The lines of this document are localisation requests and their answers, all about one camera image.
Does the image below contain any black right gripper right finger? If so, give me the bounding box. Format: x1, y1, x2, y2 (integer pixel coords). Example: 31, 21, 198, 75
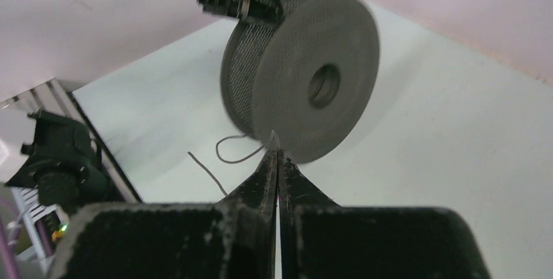
277, 150, 490, 278

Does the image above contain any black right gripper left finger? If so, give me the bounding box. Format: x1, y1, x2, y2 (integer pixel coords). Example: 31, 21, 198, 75
48, 151, 277, 278

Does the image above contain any dark grey cable spool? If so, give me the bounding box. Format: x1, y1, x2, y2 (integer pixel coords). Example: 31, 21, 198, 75
220, 0, 380, 164

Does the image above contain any thin grey wire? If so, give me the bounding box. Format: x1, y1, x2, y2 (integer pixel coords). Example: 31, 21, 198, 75
187, 130, 282, 198

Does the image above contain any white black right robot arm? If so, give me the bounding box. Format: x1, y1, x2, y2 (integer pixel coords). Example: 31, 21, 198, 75
5, 110, 490, 278

